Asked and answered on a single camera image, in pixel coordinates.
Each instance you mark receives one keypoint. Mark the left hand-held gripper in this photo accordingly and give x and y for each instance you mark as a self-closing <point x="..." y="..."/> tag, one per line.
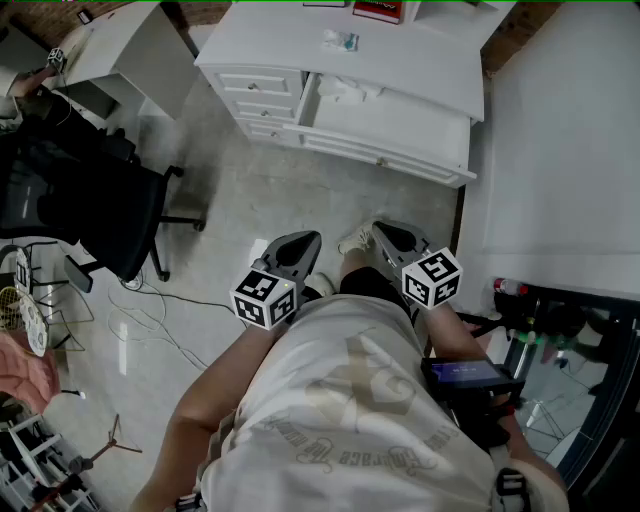
<point x="262" y="300"/>

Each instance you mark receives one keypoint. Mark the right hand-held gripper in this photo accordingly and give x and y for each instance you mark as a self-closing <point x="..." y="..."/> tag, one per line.
<point x="430" y="280"/>

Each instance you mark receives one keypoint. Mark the large white drawer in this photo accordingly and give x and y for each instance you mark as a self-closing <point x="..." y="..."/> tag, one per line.
<point x="380" y="125"/>

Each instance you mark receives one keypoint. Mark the clear plastic packet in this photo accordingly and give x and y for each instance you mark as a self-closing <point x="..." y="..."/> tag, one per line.
<point x="337" y="39"/>

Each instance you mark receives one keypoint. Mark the person's right forearm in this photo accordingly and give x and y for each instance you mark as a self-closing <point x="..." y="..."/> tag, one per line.
<point x="450" y="335"/>

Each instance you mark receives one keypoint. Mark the person's left forearm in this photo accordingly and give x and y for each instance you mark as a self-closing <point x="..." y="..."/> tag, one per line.
<point x="220" y="380"/>

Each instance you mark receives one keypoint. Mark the small white closed drawer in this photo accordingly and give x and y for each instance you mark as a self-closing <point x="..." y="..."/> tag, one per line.
<point x="255" y="85"/>
<point x="272" y="132"/>
<point x="265" y="109"/>

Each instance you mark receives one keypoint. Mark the black shorts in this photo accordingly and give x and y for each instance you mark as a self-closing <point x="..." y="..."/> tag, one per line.
<point x="370" y="282"/>

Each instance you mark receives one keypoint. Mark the person's left white shoe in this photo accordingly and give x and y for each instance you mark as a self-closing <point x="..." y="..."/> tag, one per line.
<point x="322" y="282"/>

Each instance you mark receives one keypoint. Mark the person's white shoe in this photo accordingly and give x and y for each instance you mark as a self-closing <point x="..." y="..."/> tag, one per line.
<point x="322" y="282"/>
<point x="357" y="239"/>

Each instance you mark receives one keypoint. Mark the person's right leg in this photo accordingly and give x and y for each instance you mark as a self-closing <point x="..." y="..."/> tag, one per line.
<point x="357" y="262"/>

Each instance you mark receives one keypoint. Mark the person's right white shoe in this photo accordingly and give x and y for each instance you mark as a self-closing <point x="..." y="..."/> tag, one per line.
<point x="357" y="239"/>

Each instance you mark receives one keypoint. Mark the white printed t-shirt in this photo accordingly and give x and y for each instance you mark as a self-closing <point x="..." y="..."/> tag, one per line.
<point x="325" y="400"/>

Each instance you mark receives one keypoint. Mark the black office chair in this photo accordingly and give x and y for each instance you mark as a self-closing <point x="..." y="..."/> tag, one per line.
<point x="100" y="200"/>

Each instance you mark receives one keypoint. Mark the brown tripod stand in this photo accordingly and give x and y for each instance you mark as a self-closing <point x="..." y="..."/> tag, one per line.
<point x="107" y="445"/>

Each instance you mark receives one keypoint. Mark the white desk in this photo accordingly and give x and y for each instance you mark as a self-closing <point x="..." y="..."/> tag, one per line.
<point x="400" y="65"/>

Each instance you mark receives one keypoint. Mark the white round patterned fan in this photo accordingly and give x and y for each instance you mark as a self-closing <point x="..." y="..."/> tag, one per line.
<point x="32" y="320"/>

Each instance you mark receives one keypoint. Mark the pink cloth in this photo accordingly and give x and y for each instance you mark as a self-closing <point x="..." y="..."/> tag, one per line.
<point x="25" y="370"/>

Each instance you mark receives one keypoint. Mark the white desk shelf unit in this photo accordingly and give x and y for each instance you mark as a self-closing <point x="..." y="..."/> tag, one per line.
<point x="450" y="15"/>

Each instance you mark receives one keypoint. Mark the white metal rack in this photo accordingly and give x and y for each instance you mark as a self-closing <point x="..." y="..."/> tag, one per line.
<point x="30" y="440"/>

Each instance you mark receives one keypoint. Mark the bright red book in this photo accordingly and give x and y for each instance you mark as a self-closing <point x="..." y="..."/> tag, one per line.
<point x="377" y="11"/>

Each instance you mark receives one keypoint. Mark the plain white side table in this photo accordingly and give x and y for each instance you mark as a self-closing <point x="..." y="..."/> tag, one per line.
<point x="140" y="50"/>

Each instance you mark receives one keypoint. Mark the small black tablet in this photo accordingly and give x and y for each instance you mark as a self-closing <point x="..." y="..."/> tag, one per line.
<point x="85" y="17"/>

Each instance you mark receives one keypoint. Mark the black metal frame stool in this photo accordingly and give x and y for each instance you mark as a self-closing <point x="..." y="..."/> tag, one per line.
<point x="79" y="275"/>

